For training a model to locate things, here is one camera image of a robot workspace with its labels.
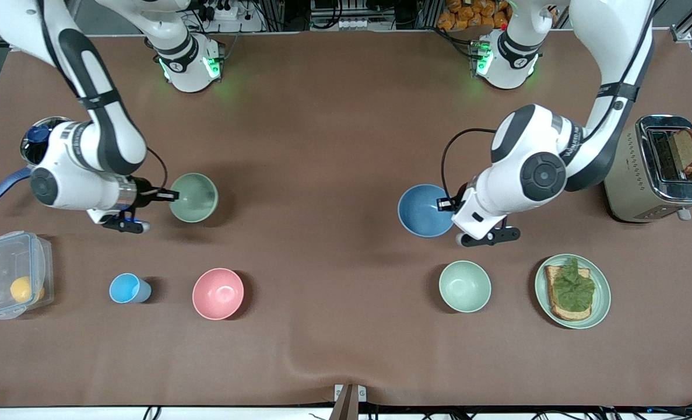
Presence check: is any white power strip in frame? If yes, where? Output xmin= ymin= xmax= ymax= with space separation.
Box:
xmin=197 ymin=0 xmax=265 ymax=33

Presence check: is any blue bowl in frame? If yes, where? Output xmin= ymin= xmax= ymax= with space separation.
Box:
xmin=397 ymin=184 xmax=457 ymax=239

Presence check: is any toast slice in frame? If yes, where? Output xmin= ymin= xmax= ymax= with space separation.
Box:
xmin=544 ymin=265 xmax=592 ymax=322

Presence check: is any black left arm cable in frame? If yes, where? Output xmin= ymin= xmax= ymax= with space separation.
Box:
xmin=441 ymin=128 xmax=498 ymax=202

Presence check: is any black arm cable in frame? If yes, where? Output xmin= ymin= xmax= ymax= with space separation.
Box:
xmin=441 ymin=128 xmax=498 ymax=202
xmin=146 ymin=147 xmax=168 ymax=190

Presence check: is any green plate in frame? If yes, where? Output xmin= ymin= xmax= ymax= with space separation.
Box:
xmin=535 ymin=254 xmax=612 ymax=330

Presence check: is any pink bowl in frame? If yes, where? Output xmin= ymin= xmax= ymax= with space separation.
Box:
xmin=192 ymin=268 xmax=245 ymax=321

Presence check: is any sage green bowl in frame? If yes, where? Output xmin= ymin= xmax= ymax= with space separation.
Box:
xmin=169 ymin=173 xmax=219 ymax=223

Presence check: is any brown bread slice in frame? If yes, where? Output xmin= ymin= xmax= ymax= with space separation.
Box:
xmin=672 ymin=128 xmax=692 ymax=176

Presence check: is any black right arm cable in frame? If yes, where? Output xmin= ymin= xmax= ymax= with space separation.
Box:
xmin=146 ymin=147 xmax=168 ymax=190

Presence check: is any green lettuce leaf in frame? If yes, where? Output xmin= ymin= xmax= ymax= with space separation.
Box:
xmin=550 ymin=257 xmax=596 ymax=312

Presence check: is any silver toaster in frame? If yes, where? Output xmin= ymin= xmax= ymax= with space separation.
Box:
xmin=604 ymin=114 xmax=692 ymax=223

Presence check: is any pale green bowl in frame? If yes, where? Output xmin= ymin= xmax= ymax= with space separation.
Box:
xmin=438 ymin=260 xmax=492 ymax=313

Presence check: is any bag of orange buns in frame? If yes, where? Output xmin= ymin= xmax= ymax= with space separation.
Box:
xmin=437 ymin=0 xmax=512 ymax=31

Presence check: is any blue cup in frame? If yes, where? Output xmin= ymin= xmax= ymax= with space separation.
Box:
xmin=109 ymin=273 xmax=152 ymax=305

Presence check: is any yellow lemon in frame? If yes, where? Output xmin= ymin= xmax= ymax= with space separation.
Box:
xmin=10 ymin=276 xmax=45 ymax=303

